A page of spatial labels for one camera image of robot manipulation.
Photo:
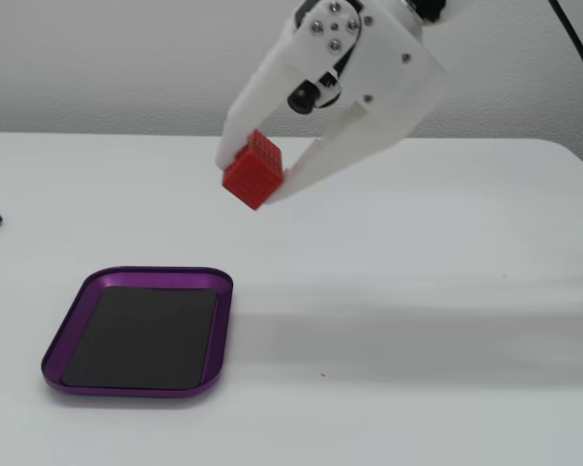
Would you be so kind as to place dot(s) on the black mat in tray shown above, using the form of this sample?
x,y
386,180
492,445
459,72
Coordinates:
x,y
141,340

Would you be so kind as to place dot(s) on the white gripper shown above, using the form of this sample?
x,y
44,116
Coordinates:
x,y
391,83

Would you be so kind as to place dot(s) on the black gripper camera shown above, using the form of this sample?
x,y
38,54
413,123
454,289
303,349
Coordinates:
x,y
303,98

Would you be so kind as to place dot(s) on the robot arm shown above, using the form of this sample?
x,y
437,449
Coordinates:
x,y
427,9

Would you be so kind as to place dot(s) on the purple metal tray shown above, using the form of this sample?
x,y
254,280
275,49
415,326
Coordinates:
x,y
63,340

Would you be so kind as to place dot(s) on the red cube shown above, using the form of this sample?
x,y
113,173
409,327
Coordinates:
x,y
252,175

